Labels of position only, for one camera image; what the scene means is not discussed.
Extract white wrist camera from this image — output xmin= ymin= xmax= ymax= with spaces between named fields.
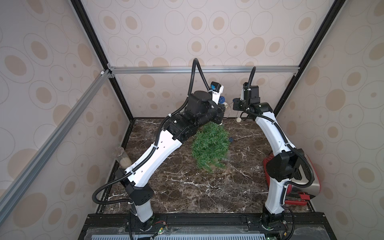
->
xmin=241 ymin=85 xmax=260 ymax=102
xmin=210 ymin=82 xmax=224 ymax=104

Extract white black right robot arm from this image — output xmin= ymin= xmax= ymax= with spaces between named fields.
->
xmin=233 ymin=67 xmax=315 ymax=231

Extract blue rattan light ball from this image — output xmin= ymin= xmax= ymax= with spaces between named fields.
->
xmin=219 ymin=96 xmax=226 ymax=104

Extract horizontal aluminium rail back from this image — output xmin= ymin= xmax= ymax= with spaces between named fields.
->
xmin=110 ymin=66 xmax=300 ymax=75

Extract glass jar cream contents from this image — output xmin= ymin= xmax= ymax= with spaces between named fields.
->
xmin=112 ymin=147 xmax=132 ymax=169

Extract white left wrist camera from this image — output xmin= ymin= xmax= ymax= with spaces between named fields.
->
xmin=210 ymin=82 xmax=224 ymax=104

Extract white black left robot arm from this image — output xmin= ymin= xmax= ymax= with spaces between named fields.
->
xmin=92 ymin=59 xmax=225 ymax=230

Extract small green christmas tree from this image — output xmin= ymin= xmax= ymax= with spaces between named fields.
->
xmin=191 ymin=123 xmax=230 ymax=173

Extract clear string light wire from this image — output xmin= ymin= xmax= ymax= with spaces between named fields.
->
xmin=223 ymin=100 xmax=250 ymax=142

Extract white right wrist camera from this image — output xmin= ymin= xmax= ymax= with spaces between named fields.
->
xmin=241 ymin=85 xmax=260 ymax=102

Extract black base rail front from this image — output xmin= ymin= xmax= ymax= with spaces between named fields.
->
xmin=79 ymin=213 xmax=336 ymax=240

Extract aluminium rail left side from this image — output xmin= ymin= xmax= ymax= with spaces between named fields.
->
xmin=1 ymin=70 xmax=112 ymax=224

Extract red steel toaster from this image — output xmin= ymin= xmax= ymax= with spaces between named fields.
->
xmin=263 ymin=152 xmax=321 ymax=206

